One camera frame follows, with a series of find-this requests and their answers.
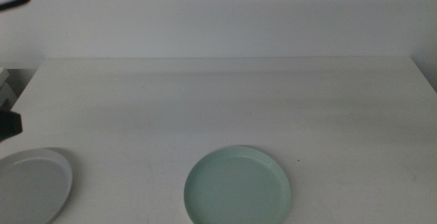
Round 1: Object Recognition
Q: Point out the grey shallow bowl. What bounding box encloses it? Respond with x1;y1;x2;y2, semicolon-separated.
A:
0;148;74;224

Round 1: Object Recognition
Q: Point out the pale green shallow bowl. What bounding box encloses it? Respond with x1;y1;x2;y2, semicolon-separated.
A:
183;145;292;224

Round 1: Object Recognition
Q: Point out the white shelf unit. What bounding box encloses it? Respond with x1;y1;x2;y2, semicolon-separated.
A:
0;66;18;111

